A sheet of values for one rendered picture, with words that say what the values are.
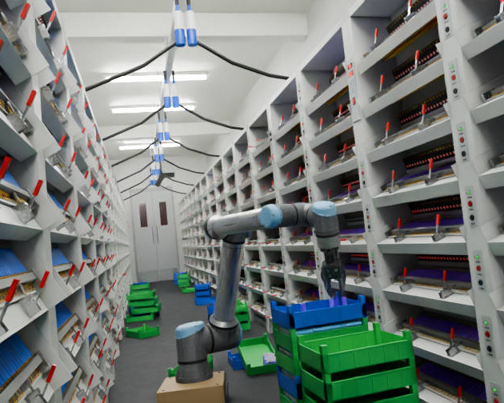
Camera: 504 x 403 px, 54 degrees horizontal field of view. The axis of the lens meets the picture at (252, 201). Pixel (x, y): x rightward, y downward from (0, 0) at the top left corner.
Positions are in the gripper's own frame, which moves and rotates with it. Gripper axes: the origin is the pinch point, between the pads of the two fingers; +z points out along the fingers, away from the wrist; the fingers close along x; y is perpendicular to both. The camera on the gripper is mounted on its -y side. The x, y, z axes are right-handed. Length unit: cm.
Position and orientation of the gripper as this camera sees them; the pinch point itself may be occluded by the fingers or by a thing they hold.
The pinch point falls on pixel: (336, 293)
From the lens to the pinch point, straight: 202.8
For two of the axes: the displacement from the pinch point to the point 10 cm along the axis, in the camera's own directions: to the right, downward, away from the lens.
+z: 1.6, 9.7, 1.9
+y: -2.0, 2.1, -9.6
